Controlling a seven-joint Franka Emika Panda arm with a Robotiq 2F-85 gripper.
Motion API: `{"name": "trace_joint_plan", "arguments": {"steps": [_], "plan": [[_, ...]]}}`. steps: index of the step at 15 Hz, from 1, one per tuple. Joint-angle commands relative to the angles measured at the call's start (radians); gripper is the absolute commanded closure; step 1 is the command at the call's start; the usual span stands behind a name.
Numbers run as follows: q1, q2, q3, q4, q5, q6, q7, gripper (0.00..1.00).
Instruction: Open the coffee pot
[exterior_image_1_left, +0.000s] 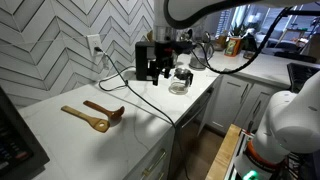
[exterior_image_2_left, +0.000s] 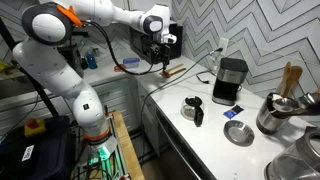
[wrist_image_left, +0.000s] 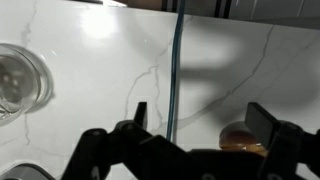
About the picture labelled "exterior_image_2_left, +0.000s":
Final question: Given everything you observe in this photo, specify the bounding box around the steel utensil holder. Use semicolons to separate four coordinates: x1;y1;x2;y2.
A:
255;92;294;136

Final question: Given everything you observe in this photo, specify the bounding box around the wooden spoon round head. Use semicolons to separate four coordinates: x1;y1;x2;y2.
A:
283;65;304;98

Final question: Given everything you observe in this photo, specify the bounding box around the black coffee maker cord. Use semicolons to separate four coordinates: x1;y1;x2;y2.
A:
195;70;218;85

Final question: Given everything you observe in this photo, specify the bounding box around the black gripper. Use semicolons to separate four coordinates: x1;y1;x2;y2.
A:
148;42;172;72

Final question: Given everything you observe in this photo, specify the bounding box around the dark wooden spoon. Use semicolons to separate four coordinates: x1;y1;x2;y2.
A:
162;67;187;79

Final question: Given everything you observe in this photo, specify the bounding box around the small blue packet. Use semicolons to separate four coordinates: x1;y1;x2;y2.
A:
222;104;245;120

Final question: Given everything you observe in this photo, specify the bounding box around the metal ladle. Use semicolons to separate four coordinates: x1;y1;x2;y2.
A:
271;93;320;118

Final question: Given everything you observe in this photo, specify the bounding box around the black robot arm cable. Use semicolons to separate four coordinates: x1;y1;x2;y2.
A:
81;20;172;76

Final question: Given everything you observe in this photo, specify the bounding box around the clear container blue lid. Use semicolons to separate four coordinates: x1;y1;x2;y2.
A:
122;57;141;70

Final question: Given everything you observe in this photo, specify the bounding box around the yellow emergency stop box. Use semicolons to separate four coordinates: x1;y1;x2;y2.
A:
24;118;47;138

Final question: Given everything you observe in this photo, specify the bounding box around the white wall outlet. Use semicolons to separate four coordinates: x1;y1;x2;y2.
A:
218;37;230;56

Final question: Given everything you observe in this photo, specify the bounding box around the light wooden slotted spatula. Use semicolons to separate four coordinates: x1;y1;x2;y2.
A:
159;63;185;76

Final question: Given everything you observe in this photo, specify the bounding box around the blue bottle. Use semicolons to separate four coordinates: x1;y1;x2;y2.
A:
86;52;98;70

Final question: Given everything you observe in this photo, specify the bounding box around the black drip coffee maker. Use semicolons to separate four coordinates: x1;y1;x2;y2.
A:
211;57;249;107

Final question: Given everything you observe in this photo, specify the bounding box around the small orange object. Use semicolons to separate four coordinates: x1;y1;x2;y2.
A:
113;64;128;73

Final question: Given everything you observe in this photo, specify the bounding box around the wooden spoon narrow head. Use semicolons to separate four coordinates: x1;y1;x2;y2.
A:
279;61;292;96

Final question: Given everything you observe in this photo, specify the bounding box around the long black power cable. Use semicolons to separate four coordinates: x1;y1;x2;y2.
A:
140;47;224;158

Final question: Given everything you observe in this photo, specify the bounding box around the glass coffee pot black lid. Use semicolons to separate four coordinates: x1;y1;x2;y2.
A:
180;95;205;128

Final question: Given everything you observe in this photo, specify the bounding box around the wooden topped robot cart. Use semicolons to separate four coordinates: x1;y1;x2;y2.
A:
71;110;146;180

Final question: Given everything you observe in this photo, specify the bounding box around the black robot control box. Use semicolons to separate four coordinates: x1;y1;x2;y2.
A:
0;115;78;180

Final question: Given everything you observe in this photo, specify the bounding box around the round metal bowl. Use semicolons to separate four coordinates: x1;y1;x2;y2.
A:
223;119;256;147

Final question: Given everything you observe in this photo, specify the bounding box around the black metal pole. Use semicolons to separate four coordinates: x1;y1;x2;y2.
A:
0;18;61;118

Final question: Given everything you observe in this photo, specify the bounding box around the built-in dishwasher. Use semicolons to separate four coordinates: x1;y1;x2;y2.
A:
155;108;218;180

